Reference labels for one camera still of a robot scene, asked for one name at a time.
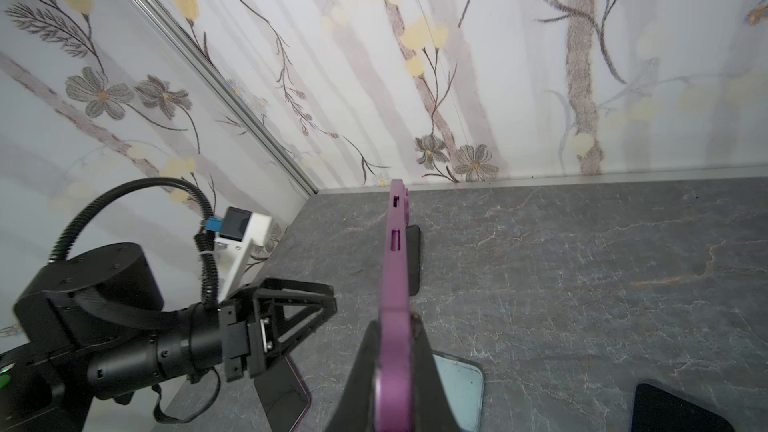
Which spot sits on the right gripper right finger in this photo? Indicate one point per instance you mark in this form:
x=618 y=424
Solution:
x=430 y=409

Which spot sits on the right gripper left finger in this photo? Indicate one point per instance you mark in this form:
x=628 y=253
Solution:
x=357 y=407

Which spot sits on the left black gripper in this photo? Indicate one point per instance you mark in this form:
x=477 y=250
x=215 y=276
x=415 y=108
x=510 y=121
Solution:
x=255 y=336

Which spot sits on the black phone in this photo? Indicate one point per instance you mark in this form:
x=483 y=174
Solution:
x=284 y=395
x=393 y=379

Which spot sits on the pale blue phone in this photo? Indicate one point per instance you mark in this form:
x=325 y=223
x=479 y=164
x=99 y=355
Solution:
x=463 y=383

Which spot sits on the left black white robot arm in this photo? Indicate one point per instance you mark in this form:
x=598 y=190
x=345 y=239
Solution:
x=97 y=328

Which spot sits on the black phone case front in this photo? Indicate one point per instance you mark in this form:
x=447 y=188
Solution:
x=656 y=410

